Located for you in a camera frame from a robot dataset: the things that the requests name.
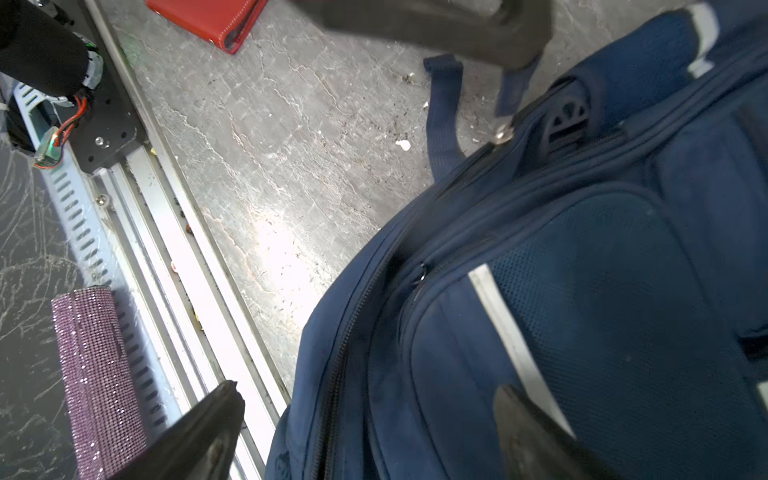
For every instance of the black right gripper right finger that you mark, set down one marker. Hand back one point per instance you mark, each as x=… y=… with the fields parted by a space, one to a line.
x=533 y=446

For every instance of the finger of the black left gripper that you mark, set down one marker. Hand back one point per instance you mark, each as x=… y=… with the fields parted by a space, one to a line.
x=512 y=37

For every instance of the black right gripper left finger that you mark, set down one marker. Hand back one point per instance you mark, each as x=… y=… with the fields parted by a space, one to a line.
x=201 y=445

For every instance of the navy blue student backpack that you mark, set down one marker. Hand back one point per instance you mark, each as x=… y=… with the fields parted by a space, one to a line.
x=607 y=258

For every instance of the purple glitter microphone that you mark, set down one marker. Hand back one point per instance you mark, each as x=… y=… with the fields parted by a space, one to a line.
x=106 y=422

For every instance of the red wallet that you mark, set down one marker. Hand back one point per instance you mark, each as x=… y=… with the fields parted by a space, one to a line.
x=224 y=23

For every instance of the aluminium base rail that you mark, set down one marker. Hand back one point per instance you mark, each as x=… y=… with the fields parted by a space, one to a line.
x=113 y=211

